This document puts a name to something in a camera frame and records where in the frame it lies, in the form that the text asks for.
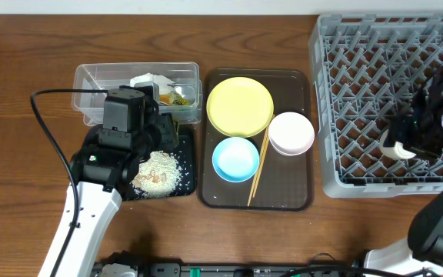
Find white cup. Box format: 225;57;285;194
379;129;416;160

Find yellow green snack wrapper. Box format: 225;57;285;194
159;92;191;106

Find white napkin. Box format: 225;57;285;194
130;73;175;95

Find rice and food scraps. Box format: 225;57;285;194
132;151;182;199

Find yellow plate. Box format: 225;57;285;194
206;77;274;138

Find blue bowl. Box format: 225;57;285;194
212;137;259;183

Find pink bowl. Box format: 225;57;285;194
268;112;315;156

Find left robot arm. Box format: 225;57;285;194
34;82;178;276

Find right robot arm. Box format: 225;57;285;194
359;65;443;276

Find grey dishwasher rack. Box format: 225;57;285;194
309;13;443;198

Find clear plastic bin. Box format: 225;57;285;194
72;62;203;126

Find black tray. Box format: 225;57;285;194
119;125;196;201

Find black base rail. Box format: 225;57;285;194
90;252;365;277

